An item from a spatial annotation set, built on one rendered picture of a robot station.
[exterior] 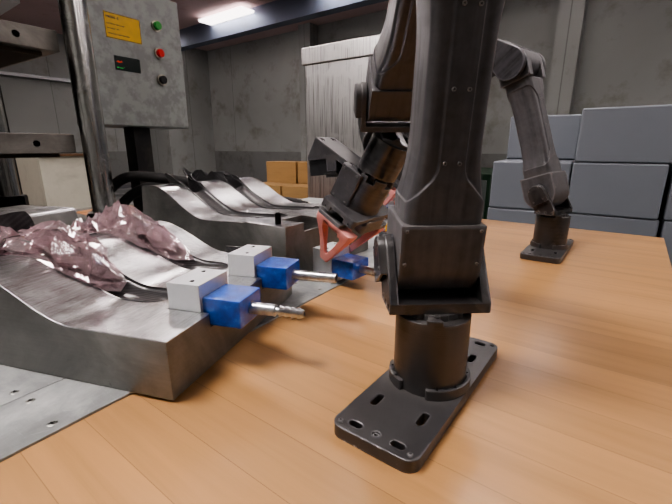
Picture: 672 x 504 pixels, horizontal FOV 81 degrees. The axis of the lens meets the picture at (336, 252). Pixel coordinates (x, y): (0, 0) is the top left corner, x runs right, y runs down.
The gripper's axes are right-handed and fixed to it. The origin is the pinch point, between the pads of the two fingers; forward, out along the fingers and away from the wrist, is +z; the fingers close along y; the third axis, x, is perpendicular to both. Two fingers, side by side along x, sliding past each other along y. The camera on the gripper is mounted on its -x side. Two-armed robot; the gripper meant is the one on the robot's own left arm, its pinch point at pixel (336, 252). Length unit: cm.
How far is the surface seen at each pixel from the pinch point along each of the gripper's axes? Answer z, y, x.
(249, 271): -2.0, 18.3, 0.1
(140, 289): 1.9, 28.4, -5.2
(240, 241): 6.4, 7.1, -13.2
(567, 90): -43, -599, -102
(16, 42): 8, 13, -94
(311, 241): 1.8, 0.0, -5.0
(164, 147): 440, -479, -796
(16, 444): 1.7, 42.9, 5.9
